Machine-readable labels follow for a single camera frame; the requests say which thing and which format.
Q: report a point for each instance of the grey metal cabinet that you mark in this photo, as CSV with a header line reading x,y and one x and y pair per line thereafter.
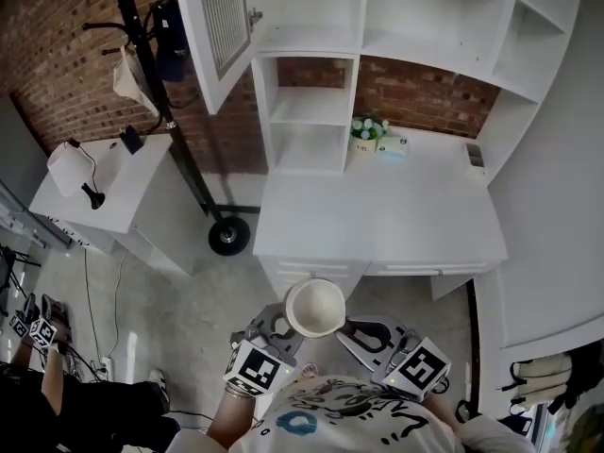
x,y
28,215

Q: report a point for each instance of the black coat rack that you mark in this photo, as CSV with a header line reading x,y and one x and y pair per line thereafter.
x,y
189,172

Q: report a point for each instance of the black framed glass door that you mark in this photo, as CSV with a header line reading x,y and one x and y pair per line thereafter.
x,y
585,432

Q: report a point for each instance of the white side cabinet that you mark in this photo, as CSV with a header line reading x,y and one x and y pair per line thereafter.
x,y
122,191

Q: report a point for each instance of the white drawer front with knob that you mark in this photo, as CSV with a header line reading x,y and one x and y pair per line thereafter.
x,y
307,268

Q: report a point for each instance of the beige hat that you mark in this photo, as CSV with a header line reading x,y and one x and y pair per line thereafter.
x,y
127,78

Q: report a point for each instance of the black jacket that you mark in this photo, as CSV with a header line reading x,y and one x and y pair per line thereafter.
x,y
585,375

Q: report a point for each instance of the white pot with flowers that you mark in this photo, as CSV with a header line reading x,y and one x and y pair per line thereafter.
x,y
364,145

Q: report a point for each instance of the ribbed glass cabinet door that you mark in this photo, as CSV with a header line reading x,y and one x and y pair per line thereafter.
x,y
222,26

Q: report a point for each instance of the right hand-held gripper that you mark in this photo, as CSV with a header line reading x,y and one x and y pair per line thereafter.
x,y
422,368

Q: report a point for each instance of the cream backpack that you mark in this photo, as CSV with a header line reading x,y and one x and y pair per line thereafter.
x,y
538,380

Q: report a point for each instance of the black shoulder bag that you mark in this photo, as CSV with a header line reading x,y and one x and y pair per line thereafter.
x,y
519,427

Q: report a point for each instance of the black floor strip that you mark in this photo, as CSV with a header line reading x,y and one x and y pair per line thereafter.
x,y
473,347

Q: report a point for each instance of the person's left slipper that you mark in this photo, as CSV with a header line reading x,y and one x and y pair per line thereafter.
x,y
310,371

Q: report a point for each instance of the black cap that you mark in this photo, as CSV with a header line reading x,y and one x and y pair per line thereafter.
x,y
170,45

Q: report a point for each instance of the white desk with hutch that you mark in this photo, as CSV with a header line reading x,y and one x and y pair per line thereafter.
x,y
377,206

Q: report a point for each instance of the white power strip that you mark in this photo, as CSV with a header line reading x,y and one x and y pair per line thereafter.
x,y
105,368

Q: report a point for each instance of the person's white printed shirt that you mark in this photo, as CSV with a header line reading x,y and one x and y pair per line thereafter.
x,y
354,423

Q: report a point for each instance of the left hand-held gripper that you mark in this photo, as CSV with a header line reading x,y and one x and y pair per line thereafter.
x,y
257,368

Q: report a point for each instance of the pale tissue box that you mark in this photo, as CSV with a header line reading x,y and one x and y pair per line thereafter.
x,y
393,147

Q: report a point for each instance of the white wall cabinet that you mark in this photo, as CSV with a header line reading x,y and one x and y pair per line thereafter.
x,y
424,12

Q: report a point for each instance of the white shade table lamp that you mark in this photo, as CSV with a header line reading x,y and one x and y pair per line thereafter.
x,y
68,168

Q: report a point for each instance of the person's right forearm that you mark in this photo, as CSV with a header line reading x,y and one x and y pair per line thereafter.
x,y
443,411

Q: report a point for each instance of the brown and white mug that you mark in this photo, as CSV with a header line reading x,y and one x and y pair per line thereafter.
x,y
315,305

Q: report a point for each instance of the black tripod stand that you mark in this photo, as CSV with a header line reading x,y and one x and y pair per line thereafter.
x,y
5,272

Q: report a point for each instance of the small black device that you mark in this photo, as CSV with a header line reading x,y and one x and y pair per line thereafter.
x,y
131,140

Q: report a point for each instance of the metal door hinge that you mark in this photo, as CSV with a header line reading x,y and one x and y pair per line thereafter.
x,y
255,17

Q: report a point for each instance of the person's left forearm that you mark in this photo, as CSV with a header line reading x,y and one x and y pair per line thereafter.
x,y
231,418

